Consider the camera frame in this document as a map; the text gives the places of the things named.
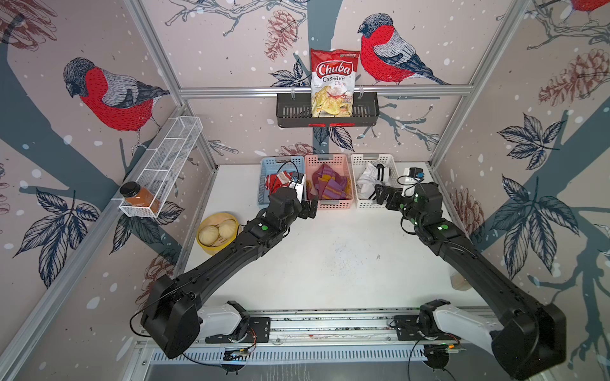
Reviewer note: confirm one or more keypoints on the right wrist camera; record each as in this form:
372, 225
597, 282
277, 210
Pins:
409, 179

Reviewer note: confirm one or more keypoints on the orange spice jar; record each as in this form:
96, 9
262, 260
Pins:
139, 196

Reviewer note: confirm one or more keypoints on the white wire wall shelf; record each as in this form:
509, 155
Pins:
165, 164

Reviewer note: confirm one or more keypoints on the Chuba cassava chips bag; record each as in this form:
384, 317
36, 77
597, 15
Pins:
333, 77

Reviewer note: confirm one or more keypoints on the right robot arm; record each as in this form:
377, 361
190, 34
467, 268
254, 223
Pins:
526, 337

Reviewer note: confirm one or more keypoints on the purple yellow striped sock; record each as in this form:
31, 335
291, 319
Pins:
328, 184

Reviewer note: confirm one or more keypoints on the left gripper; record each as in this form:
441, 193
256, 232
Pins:
305, 211

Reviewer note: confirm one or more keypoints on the red santa sock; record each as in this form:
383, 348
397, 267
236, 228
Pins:
275, 181

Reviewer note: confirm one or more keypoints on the black wall basket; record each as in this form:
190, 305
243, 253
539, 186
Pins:
302, 111

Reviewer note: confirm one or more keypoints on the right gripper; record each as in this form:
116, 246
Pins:
395, 195

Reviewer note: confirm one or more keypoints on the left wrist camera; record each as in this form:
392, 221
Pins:
298, 184

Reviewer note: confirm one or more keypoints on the amber liquid jar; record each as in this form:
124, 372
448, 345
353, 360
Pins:
459, 282

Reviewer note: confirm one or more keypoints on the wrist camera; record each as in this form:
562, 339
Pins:
298, 184
409, 179

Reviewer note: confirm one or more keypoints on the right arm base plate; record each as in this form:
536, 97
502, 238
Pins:
407, 329

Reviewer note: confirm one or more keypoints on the white plastic basket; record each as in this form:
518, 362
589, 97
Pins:
358, 162

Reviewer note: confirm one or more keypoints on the plain white sock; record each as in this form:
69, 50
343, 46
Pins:
374, 174

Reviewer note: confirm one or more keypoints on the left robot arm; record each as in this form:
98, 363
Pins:
175, 314

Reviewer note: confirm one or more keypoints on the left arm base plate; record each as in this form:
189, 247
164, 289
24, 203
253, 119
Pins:
256, 330

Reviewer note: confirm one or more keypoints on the blue plastic basket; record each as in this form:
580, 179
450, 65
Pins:
271, 166

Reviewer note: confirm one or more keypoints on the pink plastic basket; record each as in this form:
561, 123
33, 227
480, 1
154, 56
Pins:
339, 163

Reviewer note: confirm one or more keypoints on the yellow bamboo steamer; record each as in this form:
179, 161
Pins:
217, 231

